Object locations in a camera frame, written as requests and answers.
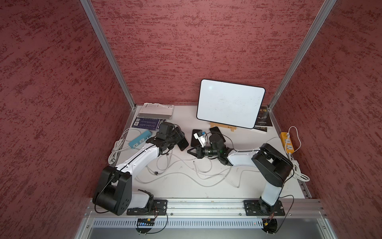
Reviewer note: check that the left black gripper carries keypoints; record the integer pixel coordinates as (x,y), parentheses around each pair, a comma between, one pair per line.
(179,136)

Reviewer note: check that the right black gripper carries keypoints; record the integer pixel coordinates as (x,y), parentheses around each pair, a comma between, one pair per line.
(199,154)

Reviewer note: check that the phone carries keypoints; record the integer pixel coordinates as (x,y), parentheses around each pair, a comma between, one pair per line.
(195,141)
(215,130)
(182,142)

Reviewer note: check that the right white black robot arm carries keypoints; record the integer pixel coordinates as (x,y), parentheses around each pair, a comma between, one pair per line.
(273,166)

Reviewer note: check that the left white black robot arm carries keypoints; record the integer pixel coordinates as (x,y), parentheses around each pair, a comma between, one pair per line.
(114,191)

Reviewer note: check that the dark blue booklet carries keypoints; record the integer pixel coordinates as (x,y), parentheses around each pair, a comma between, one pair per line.
(147,123)

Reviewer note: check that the teal power strip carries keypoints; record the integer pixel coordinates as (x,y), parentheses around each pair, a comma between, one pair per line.
(140,139)

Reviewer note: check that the wooden board stand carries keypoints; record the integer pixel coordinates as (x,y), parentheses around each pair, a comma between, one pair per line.
(214,124)

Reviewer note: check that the black book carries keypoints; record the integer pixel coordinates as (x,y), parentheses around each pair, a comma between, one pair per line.
(263,121)

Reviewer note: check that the yellow power strip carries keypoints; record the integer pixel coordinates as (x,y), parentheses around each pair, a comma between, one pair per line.
(287,144)

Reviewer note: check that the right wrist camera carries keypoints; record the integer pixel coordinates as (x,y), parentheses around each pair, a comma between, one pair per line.
(203,138)

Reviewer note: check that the aluminium front rail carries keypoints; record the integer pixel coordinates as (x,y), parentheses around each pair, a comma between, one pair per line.
(235,208)

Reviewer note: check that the white board with black frame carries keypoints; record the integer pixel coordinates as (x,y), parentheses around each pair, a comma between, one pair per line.
(229,103)

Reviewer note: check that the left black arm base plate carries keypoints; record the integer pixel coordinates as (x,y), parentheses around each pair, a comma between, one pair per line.
(155,207)

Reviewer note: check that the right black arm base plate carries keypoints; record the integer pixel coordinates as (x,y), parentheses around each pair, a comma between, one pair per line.
(262,209)

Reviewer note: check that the right aluminium frame post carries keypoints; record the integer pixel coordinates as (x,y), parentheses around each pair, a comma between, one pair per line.
(314,29)

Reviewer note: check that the aluminium frame post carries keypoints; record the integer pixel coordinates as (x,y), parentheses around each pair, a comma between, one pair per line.
(314,29)
(96,25)

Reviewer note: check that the left aluminium frame post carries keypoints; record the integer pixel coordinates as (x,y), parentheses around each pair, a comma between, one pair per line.
(96,25)

